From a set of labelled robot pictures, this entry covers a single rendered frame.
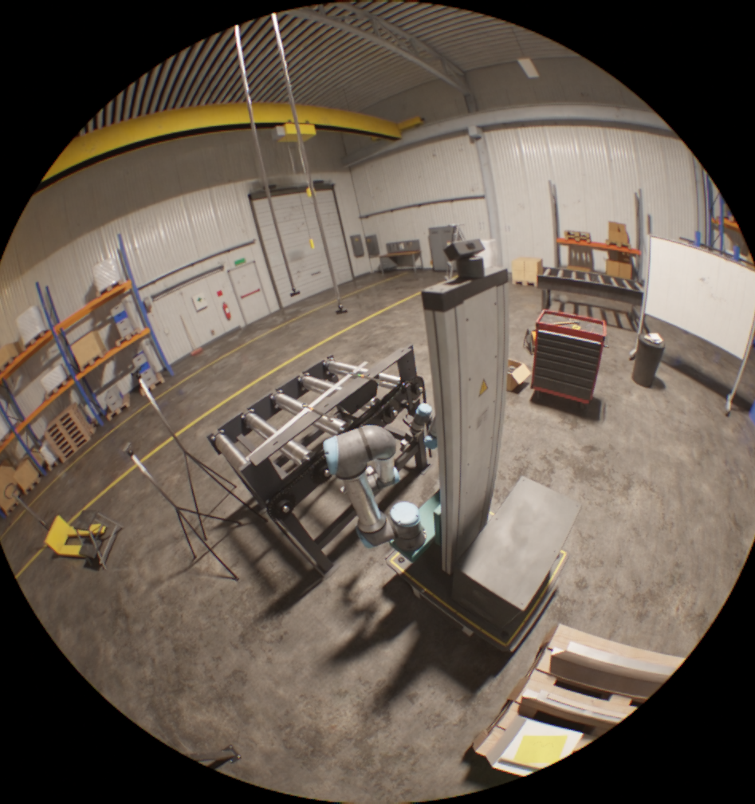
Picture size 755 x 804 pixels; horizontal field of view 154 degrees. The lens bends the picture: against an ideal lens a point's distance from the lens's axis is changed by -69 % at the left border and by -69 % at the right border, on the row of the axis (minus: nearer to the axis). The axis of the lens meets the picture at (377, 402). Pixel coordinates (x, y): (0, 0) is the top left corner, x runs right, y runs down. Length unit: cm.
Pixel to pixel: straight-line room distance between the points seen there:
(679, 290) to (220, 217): 1195
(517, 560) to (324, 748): 161
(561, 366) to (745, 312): 312
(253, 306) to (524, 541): 1064
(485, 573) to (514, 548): 16
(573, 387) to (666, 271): 259
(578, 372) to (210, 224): 1073
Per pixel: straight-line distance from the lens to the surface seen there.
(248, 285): 1089
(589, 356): 298
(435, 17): 998
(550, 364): 309
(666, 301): 490
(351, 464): 89
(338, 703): 202
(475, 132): 1111
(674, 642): 253
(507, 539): 122
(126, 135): 776
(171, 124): 792
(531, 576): 118
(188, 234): 1064
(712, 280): 478
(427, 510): 142
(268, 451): 131
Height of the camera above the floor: 192
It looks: 33 degrees down
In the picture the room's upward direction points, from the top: 13 degrees counter-clockwise
